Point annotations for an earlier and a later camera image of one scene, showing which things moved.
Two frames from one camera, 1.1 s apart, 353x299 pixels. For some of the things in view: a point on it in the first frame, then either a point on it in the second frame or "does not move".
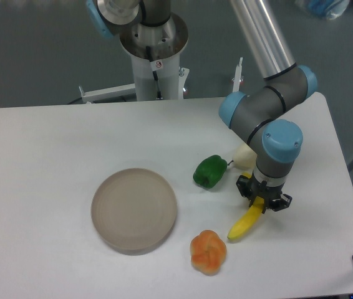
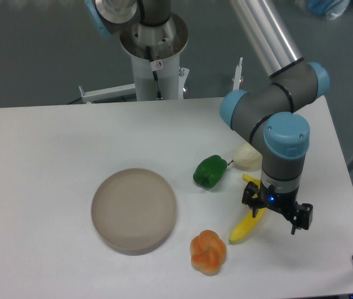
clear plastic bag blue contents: [332, 9] does not move
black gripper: [251, 189] → [300, 215]
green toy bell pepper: [209, 170] does not move
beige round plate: [134, 208] does not move
